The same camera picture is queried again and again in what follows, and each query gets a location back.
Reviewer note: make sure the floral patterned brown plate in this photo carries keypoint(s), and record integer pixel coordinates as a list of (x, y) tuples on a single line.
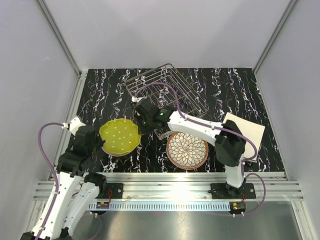
[(186, 152)]

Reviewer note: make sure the pink polka dot plate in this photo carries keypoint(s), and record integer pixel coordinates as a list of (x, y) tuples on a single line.
[(119, 148)]

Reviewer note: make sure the orange polka dot plate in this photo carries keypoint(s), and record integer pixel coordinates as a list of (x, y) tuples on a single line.
[(136, 137)]

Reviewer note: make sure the black marble pattern mat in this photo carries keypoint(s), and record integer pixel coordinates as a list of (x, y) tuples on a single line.
[(234, 90)]

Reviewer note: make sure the metal wire dish rack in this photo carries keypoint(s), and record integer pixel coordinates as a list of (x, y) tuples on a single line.
[(166, 86)]

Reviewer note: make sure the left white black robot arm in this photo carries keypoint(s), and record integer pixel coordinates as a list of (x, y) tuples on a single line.
[(73, 190)]

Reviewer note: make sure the green polka dot plate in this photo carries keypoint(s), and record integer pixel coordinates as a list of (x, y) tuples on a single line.
[(117, 130)]

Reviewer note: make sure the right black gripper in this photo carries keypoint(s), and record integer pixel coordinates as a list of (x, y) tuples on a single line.
[(138, 118)]

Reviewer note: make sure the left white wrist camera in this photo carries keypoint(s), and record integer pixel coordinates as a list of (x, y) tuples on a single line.
[(75, 124)]

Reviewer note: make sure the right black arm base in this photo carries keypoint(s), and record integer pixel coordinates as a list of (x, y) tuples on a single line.
[(223, 191)]

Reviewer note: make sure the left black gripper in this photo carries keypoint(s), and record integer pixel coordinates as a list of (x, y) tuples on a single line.
[(100, 141)]

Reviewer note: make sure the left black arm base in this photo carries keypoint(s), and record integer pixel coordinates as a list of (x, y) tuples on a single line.
[(113, 190)]

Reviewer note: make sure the white slotted cable duct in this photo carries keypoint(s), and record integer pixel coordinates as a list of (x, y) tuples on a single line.
[(219, 206)]

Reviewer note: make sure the aluminium frame post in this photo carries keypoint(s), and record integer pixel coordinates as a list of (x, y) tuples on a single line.
[(58, 35), (275, 34)]

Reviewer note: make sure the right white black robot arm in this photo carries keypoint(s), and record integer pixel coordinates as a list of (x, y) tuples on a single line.
[(226, 138)]

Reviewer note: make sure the right aluminium frame post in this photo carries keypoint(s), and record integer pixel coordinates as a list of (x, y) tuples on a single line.
[(275, 34)]

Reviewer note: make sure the aluminium mounting rail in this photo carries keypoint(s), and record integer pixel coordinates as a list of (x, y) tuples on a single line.
[(194, 187)]

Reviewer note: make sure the left aluminium frame post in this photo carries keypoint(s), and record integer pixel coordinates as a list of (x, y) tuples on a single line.
[(58, 35)]

